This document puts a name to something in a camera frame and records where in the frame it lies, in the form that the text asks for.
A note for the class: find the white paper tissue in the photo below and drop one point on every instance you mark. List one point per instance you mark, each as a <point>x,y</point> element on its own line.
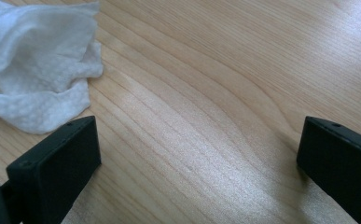
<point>35,62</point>

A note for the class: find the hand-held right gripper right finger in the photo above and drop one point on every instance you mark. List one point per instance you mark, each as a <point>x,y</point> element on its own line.
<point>343,168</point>

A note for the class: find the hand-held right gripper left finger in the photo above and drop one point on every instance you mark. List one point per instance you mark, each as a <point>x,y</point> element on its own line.
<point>55,171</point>

